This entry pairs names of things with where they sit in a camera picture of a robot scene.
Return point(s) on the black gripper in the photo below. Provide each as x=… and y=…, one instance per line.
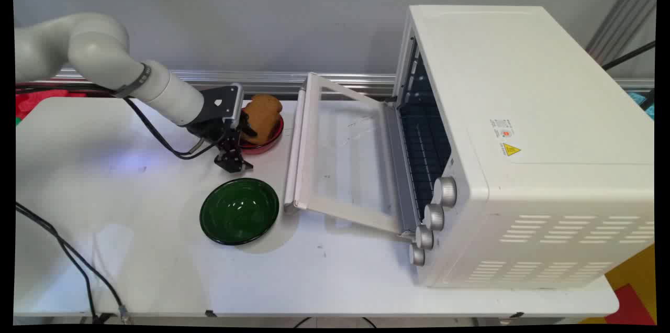
x=212, y=129

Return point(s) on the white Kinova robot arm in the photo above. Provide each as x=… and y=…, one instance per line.
x=99, y=50

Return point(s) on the red plate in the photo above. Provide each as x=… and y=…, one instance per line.
x=267, y=142

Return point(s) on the dark green bowl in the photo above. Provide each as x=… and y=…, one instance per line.
x=239, y=211

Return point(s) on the glass oven door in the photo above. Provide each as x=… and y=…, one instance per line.
x=345, y=160

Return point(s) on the red cloth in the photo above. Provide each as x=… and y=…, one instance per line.
x=42, y=100

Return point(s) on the small silver oven knob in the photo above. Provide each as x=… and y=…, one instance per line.
x=417, y=255

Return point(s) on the large silver oven knob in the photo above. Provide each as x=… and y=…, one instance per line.
x=445, y=191

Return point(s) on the yellow warning sticker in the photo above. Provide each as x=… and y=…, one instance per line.
x=511, y=150

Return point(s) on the white toaster oven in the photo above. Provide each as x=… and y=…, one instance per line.
x=534, y=139

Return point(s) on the teal object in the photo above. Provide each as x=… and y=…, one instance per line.
x=643, y=102

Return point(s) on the diagonal aluminium profile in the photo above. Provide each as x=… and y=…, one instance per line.
x=625, y=13

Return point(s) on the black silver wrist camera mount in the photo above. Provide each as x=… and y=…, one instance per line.
x=222, y=101

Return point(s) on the horizontal aluminium rail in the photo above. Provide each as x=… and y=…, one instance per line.
x=261, y=80

